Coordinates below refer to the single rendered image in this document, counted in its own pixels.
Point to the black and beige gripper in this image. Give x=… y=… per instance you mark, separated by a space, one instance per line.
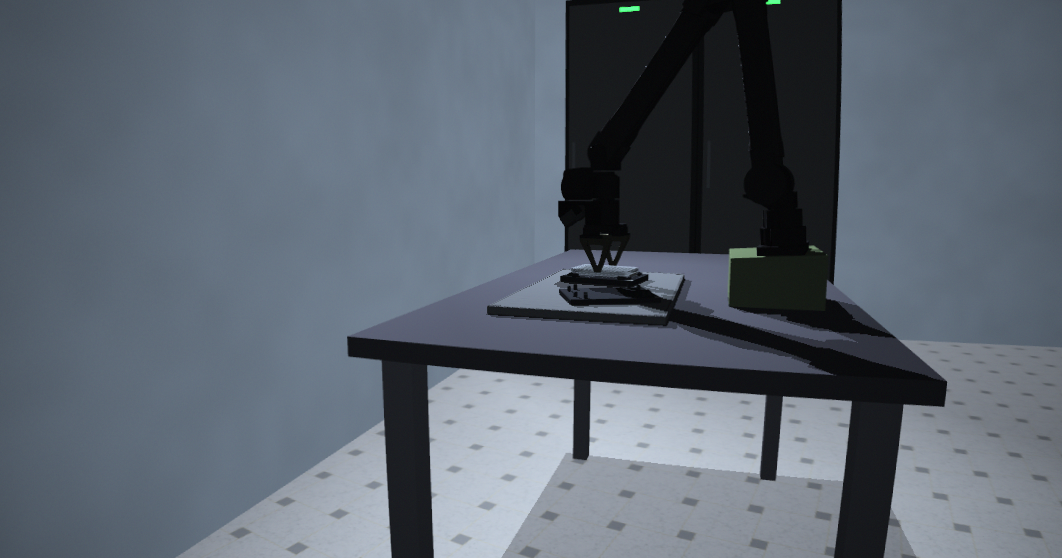
x=609 y=224

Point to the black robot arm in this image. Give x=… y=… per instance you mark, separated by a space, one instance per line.
x=768 y=183

